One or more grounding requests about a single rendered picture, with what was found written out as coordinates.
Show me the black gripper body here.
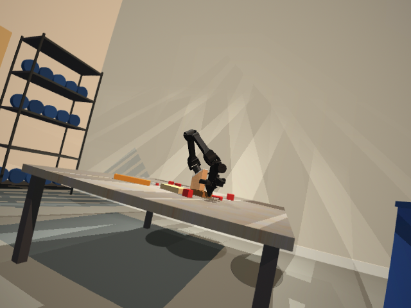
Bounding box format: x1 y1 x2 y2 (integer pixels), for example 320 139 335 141
199 171 223 187

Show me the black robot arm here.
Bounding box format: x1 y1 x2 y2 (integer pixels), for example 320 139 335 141
184 129 227 186

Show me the orange long bar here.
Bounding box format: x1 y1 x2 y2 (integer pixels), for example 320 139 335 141
114 174 151 186

